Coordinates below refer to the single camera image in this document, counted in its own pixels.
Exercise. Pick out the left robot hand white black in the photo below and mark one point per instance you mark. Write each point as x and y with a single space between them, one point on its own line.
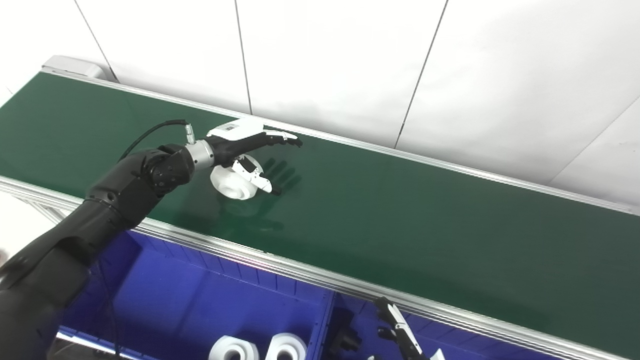
235 140

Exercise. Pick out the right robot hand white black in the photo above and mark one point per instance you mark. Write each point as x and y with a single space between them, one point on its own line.
402 335

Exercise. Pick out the white cylindrical part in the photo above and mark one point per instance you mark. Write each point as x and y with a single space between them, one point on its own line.
286 347
232 350
231 185

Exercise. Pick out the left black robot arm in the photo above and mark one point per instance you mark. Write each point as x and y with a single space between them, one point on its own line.
100 210

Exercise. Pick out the blue bin with black parts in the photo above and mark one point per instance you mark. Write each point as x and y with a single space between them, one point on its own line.
360 312

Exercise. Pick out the black machined part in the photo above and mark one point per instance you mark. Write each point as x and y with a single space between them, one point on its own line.
345 342

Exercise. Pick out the blue bin with white parts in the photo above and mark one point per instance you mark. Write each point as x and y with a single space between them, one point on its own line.
200 300

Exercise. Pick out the grey conveyor motor housing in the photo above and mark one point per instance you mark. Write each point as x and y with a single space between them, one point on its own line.
75 66

